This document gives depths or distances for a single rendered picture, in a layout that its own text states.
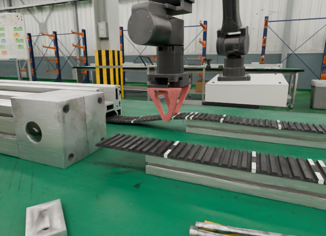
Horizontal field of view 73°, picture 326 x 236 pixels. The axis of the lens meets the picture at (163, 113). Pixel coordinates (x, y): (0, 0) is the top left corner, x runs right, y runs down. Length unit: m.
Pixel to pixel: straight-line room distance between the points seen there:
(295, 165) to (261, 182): 0.04
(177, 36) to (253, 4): 7.72
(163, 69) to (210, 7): 7.84
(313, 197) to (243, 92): 0.58
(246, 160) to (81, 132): 0.23
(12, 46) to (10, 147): 5.79
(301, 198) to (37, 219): 0.26
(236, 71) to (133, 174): 0.66
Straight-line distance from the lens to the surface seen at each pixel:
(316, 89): 5.30
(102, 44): 3.95
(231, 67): 0.88
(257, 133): 0.46
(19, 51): 6.08
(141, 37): 0.40
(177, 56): 0.45
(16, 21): 6.12
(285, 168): 0.27
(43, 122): 0.34
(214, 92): 0.83
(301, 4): 8.17
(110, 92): 0.58
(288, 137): 0.46
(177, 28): 0.46
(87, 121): 0.36
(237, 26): 0.85
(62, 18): 11.47
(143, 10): 0.40
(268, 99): 0.82
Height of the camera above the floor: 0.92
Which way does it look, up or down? 13 degrees down
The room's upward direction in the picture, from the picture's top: straight up
